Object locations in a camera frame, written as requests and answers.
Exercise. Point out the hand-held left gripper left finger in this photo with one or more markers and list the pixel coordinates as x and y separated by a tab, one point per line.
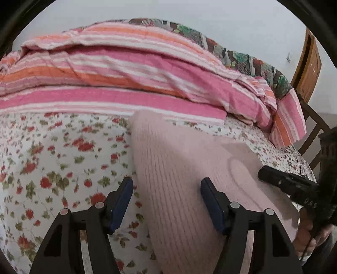
122	200

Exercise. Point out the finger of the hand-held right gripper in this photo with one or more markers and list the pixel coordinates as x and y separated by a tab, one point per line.
289	184

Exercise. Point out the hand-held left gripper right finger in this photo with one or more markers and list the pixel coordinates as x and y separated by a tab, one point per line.
210	205

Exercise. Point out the pink knit sweater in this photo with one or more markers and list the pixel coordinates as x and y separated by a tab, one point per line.
179	184

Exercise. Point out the person's right hand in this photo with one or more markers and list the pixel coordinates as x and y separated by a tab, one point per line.
304	237

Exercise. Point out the dark wooden chair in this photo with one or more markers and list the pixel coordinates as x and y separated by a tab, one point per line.
313	123

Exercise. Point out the floral bed sheet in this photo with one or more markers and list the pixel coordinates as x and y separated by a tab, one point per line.
52	158

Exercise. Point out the brown wooden door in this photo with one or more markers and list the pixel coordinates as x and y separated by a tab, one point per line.
308	65

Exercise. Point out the pink orange striped quilt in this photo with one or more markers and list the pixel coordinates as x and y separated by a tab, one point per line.
131	76

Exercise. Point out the multicolour patchwork blanket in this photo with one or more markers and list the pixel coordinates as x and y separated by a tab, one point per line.
237	58

